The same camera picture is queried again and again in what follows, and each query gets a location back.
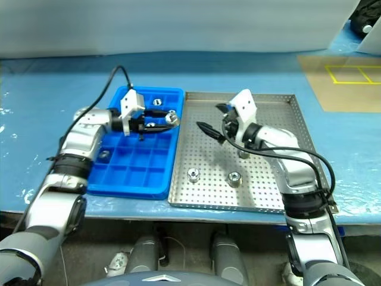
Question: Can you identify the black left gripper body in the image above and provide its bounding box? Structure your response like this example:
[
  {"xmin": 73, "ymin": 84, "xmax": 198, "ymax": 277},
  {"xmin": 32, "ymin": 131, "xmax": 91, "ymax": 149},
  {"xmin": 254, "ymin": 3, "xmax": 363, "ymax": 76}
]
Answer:
[{"xmin": 129, "ymin": 108, "xmax": 151, "ymax": 141}]

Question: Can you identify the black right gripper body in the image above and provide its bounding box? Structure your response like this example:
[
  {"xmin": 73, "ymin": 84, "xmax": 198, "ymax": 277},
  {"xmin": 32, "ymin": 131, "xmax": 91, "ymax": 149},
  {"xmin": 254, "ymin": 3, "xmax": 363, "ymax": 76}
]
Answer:
[{"xmin": 221, "ymin": 108, "xmax": 242, "ymax": 143}]

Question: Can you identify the perforated steel tray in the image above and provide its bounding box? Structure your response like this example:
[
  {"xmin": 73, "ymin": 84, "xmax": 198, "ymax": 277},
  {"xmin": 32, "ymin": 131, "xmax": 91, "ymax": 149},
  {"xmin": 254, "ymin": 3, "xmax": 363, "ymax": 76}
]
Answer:
[{"xmin": 167, "ymin": 91, "xmax": 340, "ymax": 215}]

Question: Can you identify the blue compartment tray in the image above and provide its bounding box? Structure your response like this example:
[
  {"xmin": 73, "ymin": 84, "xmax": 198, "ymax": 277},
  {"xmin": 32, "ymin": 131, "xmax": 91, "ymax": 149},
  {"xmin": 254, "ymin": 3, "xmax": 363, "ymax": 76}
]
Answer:
[{"xmin": 86, "ymin": 85, "xmax": 185, "ymax": 201}]

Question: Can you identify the brown cardboard sheet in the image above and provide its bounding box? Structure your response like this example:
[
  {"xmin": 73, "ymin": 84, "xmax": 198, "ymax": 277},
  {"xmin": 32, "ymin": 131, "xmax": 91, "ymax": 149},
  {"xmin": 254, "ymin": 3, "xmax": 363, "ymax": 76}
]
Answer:
[{"xmin": 296, "ymin": 54, "xmax": 381, "ymax": 113}]

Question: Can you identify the dark grey left robot leg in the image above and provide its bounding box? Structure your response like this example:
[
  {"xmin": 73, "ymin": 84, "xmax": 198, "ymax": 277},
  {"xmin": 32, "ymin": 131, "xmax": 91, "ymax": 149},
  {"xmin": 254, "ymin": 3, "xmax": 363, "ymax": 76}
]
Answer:
[{"xmin": 126, "ymin": 235, "xmax": 160, "ymax": 275}]

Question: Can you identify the dark grey robot leg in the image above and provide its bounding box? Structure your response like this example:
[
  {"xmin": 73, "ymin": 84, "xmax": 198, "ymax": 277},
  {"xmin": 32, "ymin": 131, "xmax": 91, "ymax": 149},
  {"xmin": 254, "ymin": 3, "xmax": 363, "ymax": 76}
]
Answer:
[
  {"xmin": 126, "ymin": 235, "xmax": 160, "ymax": 275},
  {"xmin": 210, "ymin": 231, "xmax": 249, "ymax": 282}
]

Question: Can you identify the dark grey right robot leg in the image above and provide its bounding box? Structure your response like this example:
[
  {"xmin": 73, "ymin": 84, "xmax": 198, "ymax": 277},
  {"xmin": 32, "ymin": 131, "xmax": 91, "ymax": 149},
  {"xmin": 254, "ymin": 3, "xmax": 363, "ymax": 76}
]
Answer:
[{"xmin": 210, "ymin": 231, "xmax": 249, "ymax": 282}]

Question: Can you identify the dark blue robot torso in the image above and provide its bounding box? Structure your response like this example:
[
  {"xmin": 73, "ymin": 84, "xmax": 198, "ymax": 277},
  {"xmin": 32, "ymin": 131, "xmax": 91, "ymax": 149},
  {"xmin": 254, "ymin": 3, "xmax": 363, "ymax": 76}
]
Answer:
[{"xmin": 86, "ymin": 269, "xmax": 239, "ymax": 286}]

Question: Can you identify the white panel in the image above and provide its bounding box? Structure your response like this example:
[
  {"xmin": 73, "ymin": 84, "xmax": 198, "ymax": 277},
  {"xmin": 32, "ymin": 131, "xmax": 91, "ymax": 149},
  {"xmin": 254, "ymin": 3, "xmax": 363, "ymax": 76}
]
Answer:
[{"xmin": 357, "ymin": 22, "xmax": 381, "ymax": 56}]

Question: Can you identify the black bulky object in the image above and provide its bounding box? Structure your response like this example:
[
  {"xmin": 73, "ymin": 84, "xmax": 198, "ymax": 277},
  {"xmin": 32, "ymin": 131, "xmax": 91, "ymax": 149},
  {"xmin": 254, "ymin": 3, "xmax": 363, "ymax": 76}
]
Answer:
[{"xmin": 348, "ymin": 0, "xmax": 381, "ymax": 39}]

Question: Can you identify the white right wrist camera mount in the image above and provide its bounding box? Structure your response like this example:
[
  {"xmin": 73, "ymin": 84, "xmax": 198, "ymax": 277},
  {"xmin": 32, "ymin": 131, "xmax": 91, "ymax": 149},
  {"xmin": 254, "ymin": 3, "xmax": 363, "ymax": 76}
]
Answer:
[{"xmin": 228, "ymin": 88, "xmax": 257, "ymax": 133}]

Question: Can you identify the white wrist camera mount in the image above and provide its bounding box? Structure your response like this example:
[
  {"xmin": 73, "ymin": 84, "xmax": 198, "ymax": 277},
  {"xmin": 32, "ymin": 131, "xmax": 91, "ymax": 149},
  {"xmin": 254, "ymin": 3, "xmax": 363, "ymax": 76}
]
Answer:
[
  {"xmin": 120, "ymin": 89, "xmax": 146, "ymax": 137},
  {"xmin": 228, "ymin": 88, "xmax": 257, "ymax": 133}
]

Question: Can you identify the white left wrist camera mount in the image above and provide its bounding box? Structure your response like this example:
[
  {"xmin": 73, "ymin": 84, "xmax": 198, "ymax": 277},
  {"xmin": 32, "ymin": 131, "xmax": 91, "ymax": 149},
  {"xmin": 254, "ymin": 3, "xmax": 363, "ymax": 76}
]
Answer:
[{"xmin": 120, "ymin": 89, "xmax": 146, "ymax": 137}]

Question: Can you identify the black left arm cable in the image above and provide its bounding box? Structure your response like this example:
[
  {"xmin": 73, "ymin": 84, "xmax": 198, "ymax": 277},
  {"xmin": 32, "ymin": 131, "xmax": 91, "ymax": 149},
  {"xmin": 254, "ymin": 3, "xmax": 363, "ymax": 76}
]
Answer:
[{"xmin": 11, "ymin": 65, "xmax": 134, "ymax": 235}]

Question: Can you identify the thin white floor cable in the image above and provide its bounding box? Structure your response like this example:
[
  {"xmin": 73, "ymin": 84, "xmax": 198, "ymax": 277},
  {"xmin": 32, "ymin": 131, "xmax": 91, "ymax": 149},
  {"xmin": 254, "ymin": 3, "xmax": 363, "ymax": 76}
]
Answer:
[{"xmin": 164, "ymin": 237, "xmax": 186, "ymax": 269}]

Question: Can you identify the white floor bracket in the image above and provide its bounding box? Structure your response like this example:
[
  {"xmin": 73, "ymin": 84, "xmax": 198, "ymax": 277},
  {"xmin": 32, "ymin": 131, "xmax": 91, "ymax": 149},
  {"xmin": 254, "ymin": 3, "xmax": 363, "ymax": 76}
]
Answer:
[{"xmin": 105, "ymin": 251, "xmax": 133, "ymax": 277}]

